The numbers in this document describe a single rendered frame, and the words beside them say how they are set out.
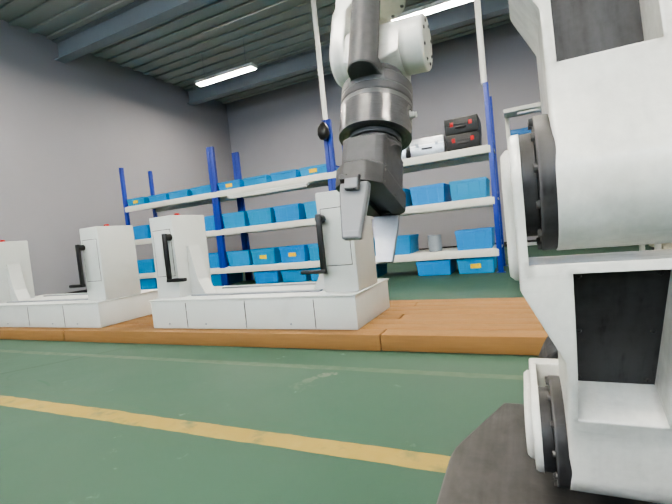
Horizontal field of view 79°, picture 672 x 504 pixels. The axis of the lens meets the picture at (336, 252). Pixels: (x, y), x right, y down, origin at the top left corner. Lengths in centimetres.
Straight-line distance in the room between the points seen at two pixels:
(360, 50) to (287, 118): 936
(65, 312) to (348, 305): 230
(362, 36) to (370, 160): 15
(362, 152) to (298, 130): 919
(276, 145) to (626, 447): 956
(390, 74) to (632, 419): 46
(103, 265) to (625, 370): 317
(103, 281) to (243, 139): 753
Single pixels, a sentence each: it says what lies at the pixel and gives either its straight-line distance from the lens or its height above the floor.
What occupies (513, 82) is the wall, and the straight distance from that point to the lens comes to 856.
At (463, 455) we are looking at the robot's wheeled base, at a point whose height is 17.
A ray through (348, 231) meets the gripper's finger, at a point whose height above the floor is 58.
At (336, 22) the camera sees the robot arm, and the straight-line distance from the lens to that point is 60.
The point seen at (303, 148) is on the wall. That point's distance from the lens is 951.
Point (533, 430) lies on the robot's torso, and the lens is 63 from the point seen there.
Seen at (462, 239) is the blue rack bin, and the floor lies 37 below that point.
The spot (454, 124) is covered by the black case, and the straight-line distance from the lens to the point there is 469.
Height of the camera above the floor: 58
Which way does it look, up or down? 3 degrees down
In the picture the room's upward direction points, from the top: 6 degrees counter-clockwise
